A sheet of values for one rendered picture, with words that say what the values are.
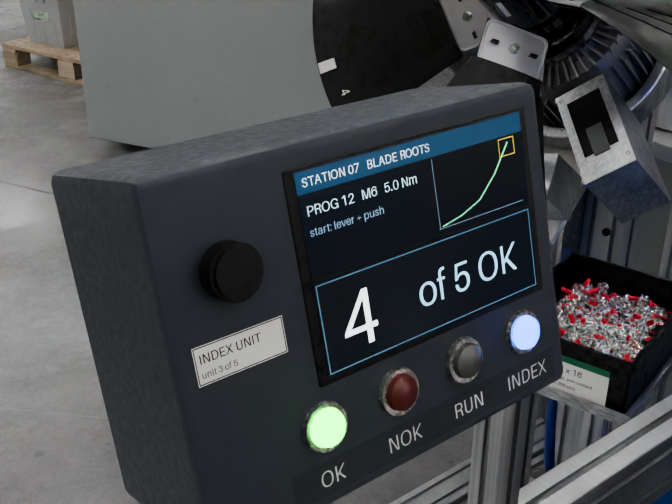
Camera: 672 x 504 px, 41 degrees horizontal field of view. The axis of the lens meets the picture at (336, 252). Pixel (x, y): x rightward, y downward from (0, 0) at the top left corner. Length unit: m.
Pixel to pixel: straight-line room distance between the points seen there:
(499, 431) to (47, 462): 1.71
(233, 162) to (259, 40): 3.19
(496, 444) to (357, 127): 0.33
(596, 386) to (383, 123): 0.61
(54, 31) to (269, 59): 2.28
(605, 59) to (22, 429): 1.70
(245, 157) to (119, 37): 3.61
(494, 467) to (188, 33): 3.21
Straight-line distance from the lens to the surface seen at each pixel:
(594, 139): 1.22
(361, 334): 0.46
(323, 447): 0.46
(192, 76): 3.83
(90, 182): 0.44
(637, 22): 1.12
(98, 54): 4.12
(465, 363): 0.51
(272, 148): 0.43
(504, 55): 1.24
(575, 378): 1.03
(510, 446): 0.72
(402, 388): 0.48
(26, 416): 2.47
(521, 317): 0.55
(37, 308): 2.96
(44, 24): 5.70
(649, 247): 2.15
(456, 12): 1.33
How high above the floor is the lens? 1.40
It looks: 26 degrees down
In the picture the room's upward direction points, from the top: straight up
